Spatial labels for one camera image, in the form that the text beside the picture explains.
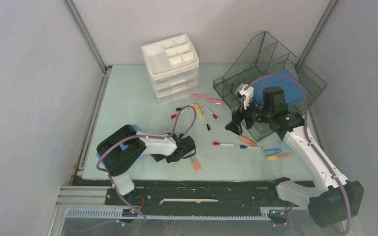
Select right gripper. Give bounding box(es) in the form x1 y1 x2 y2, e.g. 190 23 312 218
225 93 273 136

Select white plastic drawer organizer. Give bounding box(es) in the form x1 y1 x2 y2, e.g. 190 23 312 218
141 34 200 105

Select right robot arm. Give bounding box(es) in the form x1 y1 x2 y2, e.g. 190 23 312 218
225 84 364 228

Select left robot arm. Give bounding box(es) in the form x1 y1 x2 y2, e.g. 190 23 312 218
96 124 196 205

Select orange highlighter by basket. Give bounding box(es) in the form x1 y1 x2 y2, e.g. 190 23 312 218
239 135 257 147

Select red cap marker right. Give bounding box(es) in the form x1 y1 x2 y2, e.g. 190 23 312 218
203 105 219 120

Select red cap marker bottom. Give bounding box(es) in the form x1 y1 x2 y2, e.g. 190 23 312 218
213 142 235 147

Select black cap marker lower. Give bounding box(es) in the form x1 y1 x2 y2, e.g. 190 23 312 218
202 113 211 131

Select pink highlighter right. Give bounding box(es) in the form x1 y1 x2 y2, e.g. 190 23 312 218
207 98 223 105

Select pink highlighter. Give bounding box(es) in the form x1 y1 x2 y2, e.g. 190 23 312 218
207 98 223 105
189 94 212 99

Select pink highlighter left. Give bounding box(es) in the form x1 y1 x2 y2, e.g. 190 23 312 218
189 94 212 99

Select light blue highlighter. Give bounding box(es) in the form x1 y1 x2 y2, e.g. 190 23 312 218
280 141 291 150

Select yellow orange highlighter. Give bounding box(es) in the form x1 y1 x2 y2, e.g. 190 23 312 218
266 153 291 161

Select clear orange highlighter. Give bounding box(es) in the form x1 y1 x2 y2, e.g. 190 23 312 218
190 157 201 172

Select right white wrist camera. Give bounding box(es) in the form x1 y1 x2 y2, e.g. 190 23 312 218
235 84 254 110

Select green wire mesh organizer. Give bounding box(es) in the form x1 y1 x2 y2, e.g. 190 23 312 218
213 31 327 127

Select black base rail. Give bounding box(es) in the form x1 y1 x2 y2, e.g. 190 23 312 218
104 178 310 218

